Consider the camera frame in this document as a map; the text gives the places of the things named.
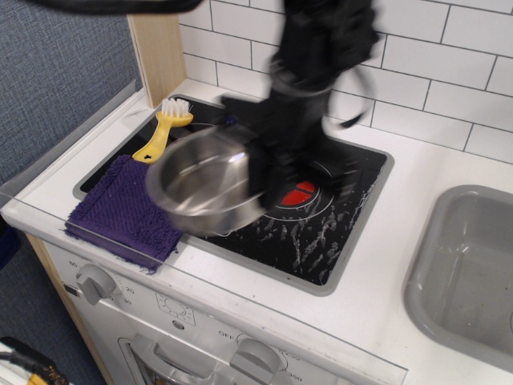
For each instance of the grey sink basin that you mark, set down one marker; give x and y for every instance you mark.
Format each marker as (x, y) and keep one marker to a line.
(459, 289)

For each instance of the grey oven knob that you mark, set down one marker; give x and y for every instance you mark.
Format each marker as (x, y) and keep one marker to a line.
(256, 360)

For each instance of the grey timer knob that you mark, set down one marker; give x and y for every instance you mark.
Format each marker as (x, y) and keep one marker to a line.
(94, 283)

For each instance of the stainless steel pan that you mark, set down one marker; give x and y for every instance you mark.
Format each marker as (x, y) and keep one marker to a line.
(202, 182)

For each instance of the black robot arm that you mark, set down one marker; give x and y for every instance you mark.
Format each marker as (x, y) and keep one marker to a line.
(320, 41)

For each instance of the wooden side post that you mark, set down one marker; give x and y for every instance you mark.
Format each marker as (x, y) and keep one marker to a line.
(159, 52)

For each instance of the yellow dish brush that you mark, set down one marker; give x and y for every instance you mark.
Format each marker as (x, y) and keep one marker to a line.
(174, 113)

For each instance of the black toy stovetop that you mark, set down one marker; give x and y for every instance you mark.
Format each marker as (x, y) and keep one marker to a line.
(305, 240)

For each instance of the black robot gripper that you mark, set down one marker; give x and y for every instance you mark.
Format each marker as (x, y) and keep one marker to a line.
(286, 143)

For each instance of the grey oven door handle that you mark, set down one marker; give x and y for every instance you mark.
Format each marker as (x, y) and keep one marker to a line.
(156, 370)

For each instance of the yellow cloth item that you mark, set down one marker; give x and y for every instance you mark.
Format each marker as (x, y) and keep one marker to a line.
(35, 379)

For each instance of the blue toy grape bunch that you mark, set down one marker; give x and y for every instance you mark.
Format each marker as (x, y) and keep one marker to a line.
(230, 120)

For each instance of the purple-blue folded cloth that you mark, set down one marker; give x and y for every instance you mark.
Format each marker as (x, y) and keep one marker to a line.
(118, 215)

